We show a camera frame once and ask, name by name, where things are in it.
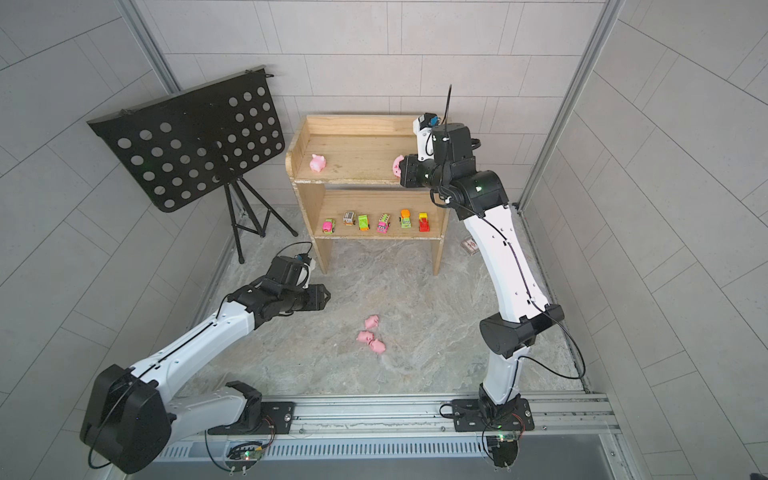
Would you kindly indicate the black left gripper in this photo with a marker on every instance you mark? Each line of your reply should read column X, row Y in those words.
column 318, row 297

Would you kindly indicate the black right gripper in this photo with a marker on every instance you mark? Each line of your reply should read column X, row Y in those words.
column 415, row 172

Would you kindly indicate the pink toy pig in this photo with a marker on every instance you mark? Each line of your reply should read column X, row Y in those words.
column 317, row 163
column 366, row 337
column 396, row 168
column 371, row 322
column 377, row 346

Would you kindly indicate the red yellow toy truck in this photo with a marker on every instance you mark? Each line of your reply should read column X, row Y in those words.
column 423, row 222

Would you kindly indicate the orange green mixer truck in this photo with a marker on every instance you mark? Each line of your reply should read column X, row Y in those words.
column 405, row 219

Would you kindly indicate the pink green toy car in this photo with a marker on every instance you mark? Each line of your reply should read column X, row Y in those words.
column 328, row 226

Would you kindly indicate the pink green block toy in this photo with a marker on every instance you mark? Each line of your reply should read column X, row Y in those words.
column 383, row 223

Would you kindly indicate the pink toy pig top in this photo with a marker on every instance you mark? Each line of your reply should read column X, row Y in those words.
column 317, row 163

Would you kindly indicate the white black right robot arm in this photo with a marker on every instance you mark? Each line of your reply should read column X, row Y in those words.
column 524, row 311

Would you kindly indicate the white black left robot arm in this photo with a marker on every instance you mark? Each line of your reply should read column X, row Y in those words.
column 133, row 413

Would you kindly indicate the small card box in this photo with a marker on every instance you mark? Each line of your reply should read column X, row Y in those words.
column 470, row 246

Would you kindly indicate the wooden two-tier shelf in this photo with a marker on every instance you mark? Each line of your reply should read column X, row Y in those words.
column 360, row 150

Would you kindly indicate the pink toy pig bottom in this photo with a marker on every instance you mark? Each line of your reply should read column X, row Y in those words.
column 377, row 346

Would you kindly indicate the left controller board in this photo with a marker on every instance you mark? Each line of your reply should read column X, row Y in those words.
column 248, row 452

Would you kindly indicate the controller board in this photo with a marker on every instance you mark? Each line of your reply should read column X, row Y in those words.
column 248, row 452
column 502, row 450

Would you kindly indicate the black perforated music stand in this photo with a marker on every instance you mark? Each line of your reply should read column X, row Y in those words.
column 187, row 145

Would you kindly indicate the right controller board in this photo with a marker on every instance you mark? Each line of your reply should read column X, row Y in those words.
column 502, row 450

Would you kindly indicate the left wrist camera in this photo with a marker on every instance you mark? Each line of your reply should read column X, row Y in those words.
column 306, row 268

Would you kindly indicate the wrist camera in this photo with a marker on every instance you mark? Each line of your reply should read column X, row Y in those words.
column 306, row 268
column 423, row 127

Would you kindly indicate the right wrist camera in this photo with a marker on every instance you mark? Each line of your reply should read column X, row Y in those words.
column 423, row 127

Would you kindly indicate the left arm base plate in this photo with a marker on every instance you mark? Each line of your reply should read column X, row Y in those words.
column 270, row 418

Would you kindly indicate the aluminium mounting rail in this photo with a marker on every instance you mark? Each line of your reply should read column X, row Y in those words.
column 387, row 416

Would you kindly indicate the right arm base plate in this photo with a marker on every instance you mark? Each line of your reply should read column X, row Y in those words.
column 477, row 415

